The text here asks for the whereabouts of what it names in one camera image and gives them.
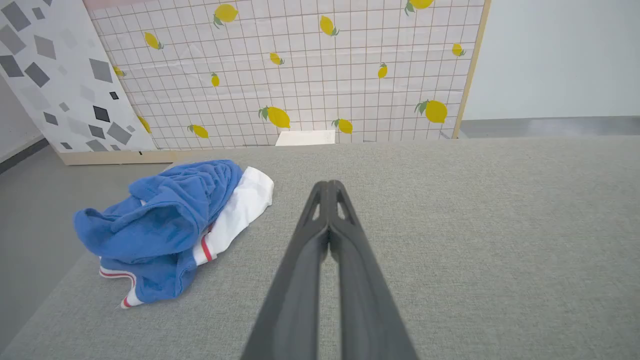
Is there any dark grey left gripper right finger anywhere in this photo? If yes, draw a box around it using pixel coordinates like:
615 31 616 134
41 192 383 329
329 180 419 360

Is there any white box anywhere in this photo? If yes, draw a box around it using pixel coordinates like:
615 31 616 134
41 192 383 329
275 130 336 147

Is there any grey diamond print panel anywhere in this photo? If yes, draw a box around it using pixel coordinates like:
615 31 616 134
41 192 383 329
0 0 158 153

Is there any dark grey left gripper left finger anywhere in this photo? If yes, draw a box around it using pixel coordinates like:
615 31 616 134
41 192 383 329
240 180 330 360

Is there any lemon print partition panel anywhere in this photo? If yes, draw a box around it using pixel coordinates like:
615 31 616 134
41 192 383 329
57 0 492 166

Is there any grey fabric sofa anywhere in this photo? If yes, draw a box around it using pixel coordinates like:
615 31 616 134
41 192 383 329
0 137 640 360

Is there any blue and white jersey shirt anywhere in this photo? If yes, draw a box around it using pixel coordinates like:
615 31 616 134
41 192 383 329
73 159 275 309

